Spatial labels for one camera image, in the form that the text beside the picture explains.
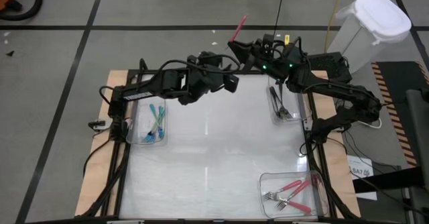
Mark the white paper label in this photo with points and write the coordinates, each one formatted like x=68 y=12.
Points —
x=358 y=162

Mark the clear plastic bin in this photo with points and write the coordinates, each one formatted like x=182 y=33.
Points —
x=295 y=187
x=295 y=100
x=140 y=116

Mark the wooden table board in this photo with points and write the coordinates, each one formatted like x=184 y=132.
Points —
x=100 y=165

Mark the black table frame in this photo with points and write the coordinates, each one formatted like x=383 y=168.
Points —
x=118 y=194

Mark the grey equipment housing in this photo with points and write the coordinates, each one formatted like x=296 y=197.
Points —
x=419 y=133

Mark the black fork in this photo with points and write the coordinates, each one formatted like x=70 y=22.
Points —
x=285 y=113
x=273 y=96
x=281 y=98

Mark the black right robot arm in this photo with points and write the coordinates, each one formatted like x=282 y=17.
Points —
x=335 y=90

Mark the black flat bar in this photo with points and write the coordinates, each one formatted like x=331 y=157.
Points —
x=385 y=181

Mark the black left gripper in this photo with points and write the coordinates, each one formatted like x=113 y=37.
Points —
x=231 y=83

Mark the black floor scrap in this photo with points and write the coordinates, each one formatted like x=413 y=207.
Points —
x=10 y=53

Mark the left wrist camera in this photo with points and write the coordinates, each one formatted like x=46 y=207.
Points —
x=209 y=59

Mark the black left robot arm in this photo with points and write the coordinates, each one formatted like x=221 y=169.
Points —
x=151 y=90

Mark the black computer case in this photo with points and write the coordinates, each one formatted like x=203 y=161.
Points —
x=332 y=64

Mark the black yellow striped mat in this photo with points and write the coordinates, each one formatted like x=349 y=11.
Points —
x=395 y=80

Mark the white lidded trash can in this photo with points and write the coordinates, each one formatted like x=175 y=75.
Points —
x=378 y=16

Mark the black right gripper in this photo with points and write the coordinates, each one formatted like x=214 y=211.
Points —
x=271 y=64

